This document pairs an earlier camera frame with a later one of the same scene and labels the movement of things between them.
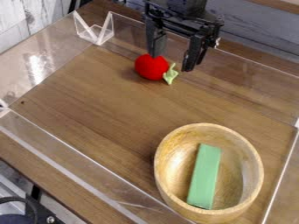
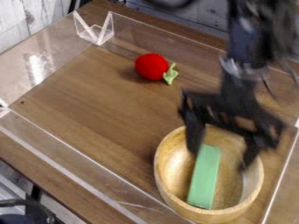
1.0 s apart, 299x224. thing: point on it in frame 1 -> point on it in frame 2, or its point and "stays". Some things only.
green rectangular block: [204, 175] stays
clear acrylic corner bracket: [96, 34] stays
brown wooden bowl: [238, 175] stays
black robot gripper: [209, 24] -> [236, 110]
